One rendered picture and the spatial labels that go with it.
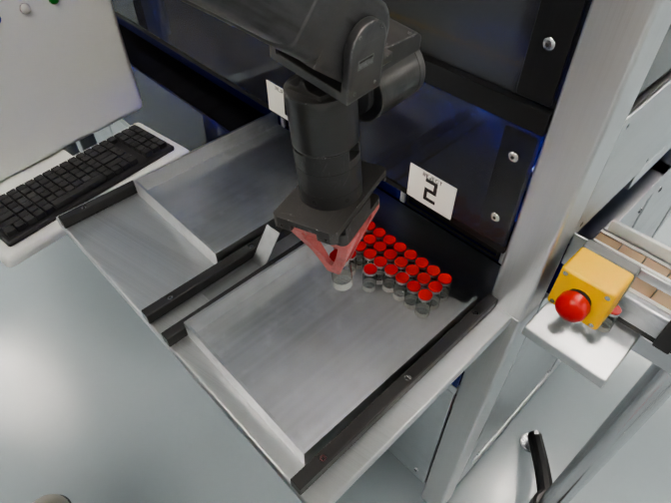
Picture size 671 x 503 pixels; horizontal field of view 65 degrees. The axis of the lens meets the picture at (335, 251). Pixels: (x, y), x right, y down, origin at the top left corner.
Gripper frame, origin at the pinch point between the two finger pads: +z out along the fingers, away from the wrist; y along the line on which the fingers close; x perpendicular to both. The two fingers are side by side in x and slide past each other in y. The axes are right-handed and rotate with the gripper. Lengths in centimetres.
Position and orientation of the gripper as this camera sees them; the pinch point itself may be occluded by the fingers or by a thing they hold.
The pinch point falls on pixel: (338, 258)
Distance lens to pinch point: 54.2
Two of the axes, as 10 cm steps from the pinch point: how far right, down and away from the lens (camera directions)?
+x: -8.7, -3.0, 3.9
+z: 0.8, 7.0, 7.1
